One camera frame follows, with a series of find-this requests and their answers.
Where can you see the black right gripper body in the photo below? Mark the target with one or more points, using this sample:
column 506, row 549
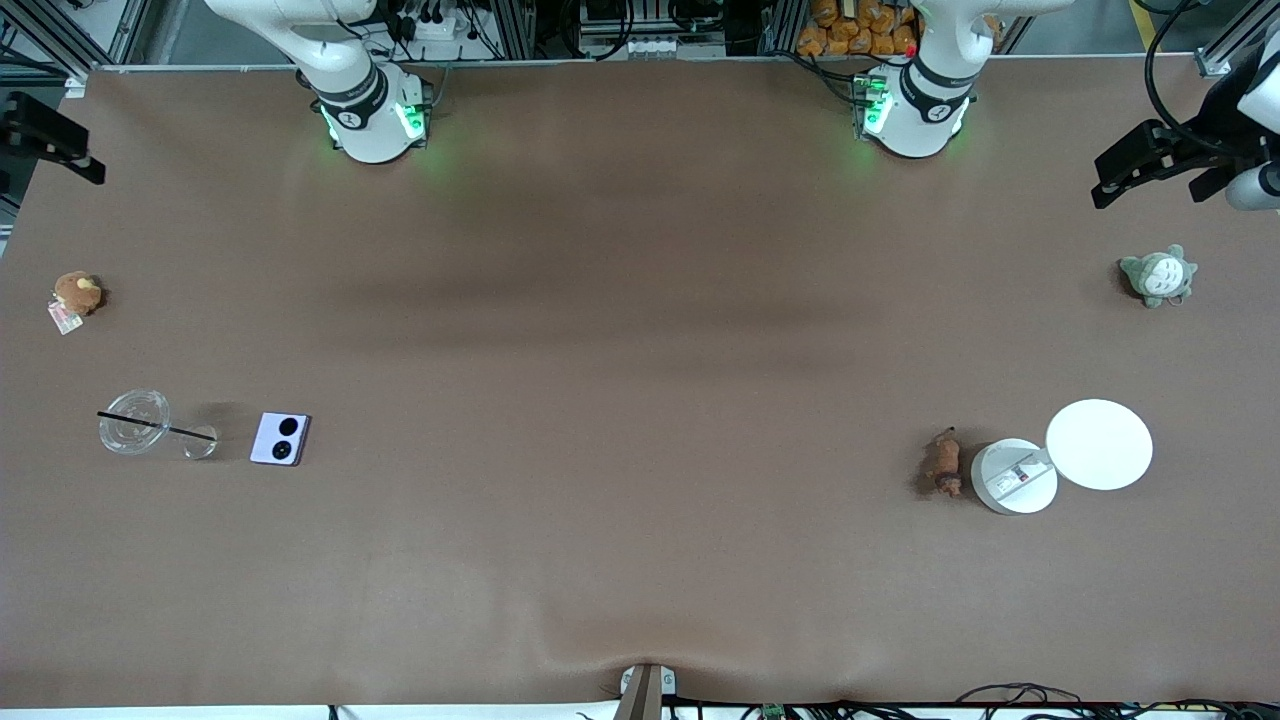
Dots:
column 40, row 132

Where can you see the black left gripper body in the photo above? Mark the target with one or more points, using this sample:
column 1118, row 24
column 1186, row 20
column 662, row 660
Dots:
column 1216, row 128

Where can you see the lavender flip phone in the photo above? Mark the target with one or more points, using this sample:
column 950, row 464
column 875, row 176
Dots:
column 280, row 438

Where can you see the brown lion statue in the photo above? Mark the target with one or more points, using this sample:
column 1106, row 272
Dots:
column 945, row 465

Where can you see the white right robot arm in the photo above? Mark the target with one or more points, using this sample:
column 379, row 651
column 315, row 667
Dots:
column 365, row 110

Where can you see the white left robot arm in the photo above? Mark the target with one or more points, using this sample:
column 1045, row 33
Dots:
column 920, row 110

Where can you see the grey white plush toy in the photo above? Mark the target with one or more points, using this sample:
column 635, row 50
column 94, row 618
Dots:
column 1158, row 276

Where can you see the brown plush toy with tag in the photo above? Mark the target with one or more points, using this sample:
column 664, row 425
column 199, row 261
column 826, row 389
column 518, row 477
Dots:
column 77, row 292

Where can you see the clear plastic cup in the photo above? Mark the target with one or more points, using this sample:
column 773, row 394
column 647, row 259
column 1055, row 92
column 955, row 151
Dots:
column 133, row 423

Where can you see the black straw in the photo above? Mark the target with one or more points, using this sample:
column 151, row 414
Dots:
column 150, row 424

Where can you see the white round lid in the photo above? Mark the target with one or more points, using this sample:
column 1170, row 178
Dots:
column 1099, row 444

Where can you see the bag of orange items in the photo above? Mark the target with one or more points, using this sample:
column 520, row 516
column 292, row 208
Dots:
column 850, row 28

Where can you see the white round box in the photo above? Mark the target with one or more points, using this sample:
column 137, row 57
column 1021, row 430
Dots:
column 1012, row 478

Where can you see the white power strip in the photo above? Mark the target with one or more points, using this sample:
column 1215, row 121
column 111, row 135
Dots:
column 440, row 25

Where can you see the grey control box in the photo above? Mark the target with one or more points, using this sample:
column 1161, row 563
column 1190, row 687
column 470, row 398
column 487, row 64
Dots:
column 640, row 30

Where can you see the aluminium frame post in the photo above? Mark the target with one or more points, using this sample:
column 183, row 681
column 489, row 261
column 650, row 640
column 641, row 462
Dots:
column 1235, row 40
column 60, row 35

